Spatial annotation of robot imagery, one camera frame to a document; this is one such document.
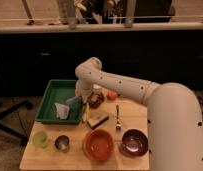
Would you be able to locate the brown toy food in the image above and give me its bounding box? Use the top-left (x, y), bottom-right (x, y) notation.
top-left (88, 93), bottom-right (104, 109)

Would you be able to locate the yellow black sponge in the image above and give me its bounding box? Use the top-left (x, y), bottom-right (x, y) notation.
top-left (87, 111), bottom-right (109, 129)

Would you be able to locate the orange bowl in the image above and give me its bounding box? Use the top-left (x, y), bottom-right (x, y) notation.
top-left (82, 129), bottom-right (114, 161)

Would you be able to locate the orange toy fruit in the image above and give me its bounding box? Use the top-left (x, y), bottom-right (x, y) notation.
top-left (107, 91), bottom-right (118, 101)

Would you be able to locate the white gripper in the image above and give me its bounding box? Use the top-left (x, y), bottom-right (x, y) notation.
top-left (66, 80), bottom-right (93, 106)

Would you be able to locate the crumpled grey cloth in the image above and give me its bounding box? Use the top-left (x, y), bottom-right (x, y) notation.
top-left (55, 103), bottom-right (70, 119)

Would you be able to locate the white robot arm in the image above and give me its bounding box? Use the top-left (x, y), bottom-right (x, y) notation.
top-left (75, 57), bottom-right (203, 171)

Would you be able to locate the black office chair base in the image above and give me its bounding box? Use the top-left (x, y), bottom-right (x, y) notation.
top-left (0, 98), bottom-right (34, 147)

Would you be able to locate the small metal cup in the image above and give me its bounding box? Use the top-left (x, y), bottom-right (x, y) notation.
top-left (55, 135), bottom-right (69, 153)

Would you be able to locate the green plastic tray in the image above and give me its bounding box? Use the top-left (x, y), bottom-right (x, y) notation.
top-left (36, 80), bottom-right (83, 125)

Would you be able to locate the dark purple bowl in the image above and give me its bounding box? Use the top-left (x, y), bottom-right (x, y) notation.
top-left (120, 129), bottom-right (148, 157)

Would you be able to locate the green plastic cup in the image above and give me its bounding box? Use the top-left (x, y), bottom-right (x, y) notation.
top-left (32, 131), bottom-right (48, 148)

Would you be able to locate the yellow banana toy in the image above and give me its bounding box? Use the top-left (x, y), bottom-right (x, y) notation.
top-left (82, 103), bottom-right (88, 122)

